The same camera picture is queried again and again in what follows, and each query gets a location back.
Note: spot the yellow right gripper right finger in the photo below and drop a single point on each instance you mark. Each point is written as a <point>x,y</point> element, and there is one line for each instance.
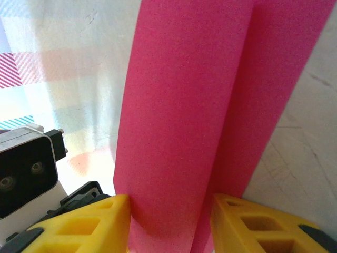
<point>229,232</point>

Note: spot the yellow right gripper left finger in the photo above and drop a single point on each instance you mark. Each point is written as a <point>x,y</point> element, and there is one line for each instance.
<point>110,226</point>

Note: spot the pink square paper sheet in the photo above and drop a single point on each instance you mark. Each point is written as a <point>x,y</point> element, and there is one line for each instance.
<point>179,105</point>

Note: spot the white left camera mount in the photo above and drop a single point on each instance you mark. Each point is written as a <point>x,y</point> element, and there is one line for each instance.
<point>34,208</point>

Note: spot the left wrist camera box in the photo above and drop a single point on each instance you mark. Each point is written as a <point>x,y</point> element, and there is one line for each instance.
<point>26,168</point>

